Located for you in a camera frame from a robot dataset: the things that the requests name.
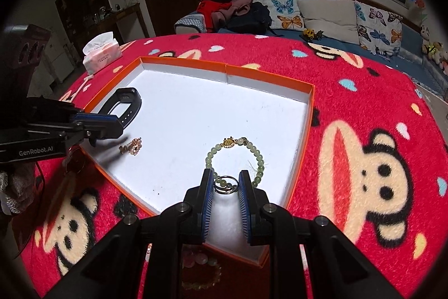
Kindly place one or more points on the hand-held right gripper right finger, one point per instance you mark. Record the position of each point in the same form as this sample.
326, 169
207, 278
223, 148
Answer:
244, 211

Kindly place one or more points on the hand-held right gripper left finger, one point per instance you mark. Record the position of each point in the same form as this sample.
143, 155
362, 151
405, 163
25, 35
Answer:
206, 211

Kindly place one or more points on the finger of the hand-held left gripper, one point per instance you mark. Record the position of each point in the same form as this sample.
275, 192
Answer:
98, 119
105, 131

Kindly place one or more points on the black smart band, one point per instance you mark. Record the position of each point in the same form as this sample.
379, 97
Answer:
127, 97

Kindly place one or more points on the silver hoop earring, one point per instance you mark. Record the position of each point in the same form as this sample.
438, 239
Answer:
74, 173

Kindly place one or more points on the orange shallow box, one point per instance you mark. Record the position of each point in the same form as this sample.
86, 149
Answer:
192, 110

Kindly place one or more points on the person's left forearm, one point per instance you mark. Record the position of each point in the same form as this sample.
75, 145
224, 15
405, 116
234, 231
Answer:
14, 190

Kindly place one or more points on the pink tissue box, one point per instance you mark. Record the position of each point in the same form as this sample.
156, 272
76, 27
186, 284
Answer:
101, 55

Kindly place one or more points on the white cabinet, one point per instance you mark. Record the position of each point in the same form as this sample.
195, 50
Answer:
59, 60

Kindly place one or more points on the wooden side table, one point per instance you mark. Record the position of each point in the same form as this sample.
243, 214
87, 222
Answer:
122, 13

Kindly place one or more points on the grey patterned throw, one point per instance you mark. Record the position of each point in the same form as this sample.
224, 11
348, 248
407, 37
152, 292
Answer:
189, 24

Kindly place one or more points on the red monkey print blanket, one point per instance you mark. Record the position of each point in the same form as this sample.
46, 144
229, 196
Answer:
350, 103

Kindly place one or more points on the red garment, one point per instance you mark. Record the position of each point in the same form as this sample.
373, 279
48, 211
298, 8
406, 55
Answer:
210, 8

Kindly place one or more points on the blue sofa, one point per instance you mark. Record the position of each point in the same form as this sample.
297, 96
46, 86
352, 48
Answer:
290, 34

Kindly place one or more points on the black backpack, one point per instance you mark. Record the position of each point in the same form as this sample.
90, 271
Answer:
252, 18

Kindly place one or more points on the yellow toy truck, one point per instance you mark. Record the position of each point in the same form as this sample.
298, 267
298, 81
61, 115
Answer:
311, 35

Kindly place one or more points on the butterfly print pillow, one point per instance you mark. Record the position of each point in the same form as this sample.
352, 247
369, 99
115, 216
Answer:
379, 25
283, 8

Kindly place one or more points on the beige pillow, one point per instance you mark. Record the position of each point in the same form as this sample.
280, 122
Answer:
329, 17

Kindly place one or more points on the grey table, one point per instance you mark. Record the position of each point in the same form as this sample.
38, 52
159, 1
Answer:
434, 99

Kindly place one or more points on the pink plush toy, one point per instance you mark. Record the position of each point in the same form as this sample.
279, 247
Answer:
444, 67

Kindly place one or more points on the plush toy with yellow vest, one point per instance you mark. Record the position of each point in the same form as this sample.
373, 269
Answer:
434, 50

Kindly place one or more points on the panda plush toy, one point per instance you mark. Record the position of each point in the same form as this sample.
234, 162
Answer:
425, 32

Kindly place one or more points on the colorful flower toy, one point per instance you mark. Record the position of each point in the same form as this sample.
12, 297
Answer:
418, 3

